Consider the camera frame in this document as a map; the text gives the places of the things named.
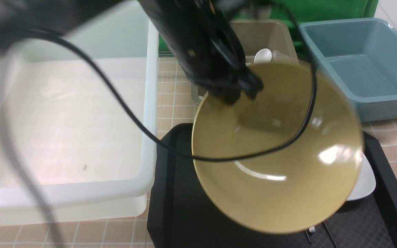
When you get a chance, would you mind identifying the large white plastic tub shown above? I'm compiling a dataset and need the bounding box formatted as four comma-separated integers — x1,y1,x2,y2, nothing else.
0,0,159,226

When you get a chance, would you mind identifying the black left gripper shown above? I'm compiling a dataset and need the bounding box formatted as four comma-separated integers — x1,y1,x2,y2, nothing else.
140,0,264,106

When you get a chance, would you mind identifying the black serving tray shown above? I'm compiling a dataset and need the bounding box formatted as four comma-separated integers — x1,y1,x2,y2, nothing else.
147,133,397,248

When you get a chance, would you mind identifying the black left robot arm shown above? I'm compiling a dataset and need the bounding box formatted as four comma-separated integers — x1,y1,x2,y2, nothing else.
0,0,264,105

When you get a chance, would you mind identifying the olive plastic bin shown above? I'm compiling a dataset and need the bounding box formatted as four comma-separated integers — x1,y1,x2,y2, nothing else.
191,20,301,105

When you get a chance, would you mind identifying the large yellow noodle bowl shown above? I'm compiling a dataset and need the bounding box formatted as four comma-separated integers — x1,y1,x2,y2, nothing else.
192,61,364,234

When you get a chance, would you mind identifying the small white square bowl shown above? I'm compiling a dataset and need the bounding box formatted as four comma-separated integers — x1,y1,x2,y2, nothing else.
347,153,376,201

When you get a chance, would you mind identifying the blue plastic bin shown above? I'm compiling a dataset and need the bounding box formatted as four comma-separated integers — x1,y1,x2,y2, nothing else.
299,18,397,122

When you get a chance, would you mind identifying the black cable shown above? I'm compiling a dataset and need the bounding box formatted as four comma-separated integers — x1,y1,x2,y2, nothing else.
0,0,318,248

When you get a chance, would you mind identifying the white spoon upright bowl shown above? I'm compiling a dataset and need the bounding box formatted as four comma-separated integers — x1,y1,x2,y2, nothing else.
254,48,273,63

